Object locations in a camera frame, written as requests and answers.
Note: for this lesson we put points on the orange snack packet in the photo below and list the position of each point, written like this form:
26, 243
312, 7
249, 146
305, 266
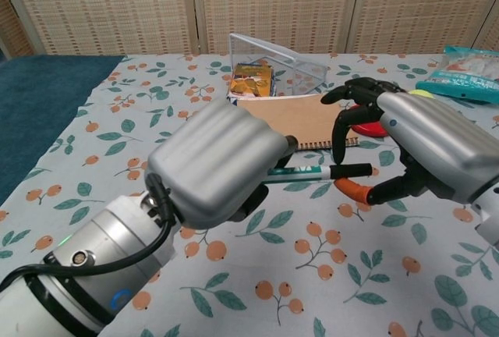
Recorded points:
251, 81

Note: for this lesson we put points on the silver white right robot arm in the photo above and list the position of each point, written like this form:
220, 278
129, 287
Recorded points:
489, 212

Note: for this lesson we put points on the woven bamboo folding screen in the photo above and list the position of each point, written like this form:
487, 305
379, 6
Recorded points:
273, 1

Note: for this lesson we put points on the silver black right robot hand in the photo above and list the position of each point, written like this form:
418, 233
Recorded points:
429, 138

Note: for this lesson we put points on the yellow tennis ball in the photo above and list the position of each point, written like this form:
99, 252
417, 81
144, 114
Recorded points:
423, 94

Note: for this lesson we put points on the dark teal table cover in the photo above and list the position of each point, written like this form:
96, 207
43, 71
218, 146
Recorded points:
43, 107

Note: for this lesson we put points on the floral print tablecloth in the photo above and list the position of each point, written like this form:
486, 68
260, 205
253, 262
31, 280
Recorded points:
273, 267

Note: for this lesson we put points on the red disc with hole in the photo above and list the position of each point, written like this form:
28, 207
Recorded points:
370, 129

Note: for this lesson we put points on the teal white snack bag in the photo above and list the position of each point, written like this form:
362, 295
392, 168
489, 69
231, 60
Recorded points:
468, 75

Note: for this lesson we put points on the black cylindrical cap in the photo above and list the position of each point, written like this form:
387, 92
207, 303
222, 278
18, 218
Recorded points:
354, 170

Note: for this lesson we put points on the clear plastic box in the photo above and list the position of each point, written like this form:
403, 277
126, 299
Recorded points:
296, 68

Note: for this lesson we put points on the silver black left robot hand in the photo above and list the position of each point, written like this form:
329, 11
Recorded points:
210, 161

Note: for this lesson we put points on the green white marker body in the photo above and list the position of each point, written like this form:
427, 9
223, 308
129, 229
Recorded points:
296, 173

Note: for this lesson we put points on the brown spiral notebook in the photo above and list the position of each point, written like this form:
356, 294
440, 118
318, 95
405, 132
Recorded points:
300, 118

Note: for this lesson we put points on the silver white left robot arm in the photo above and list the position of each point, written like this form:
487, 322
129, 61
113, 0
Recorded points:
78, 274

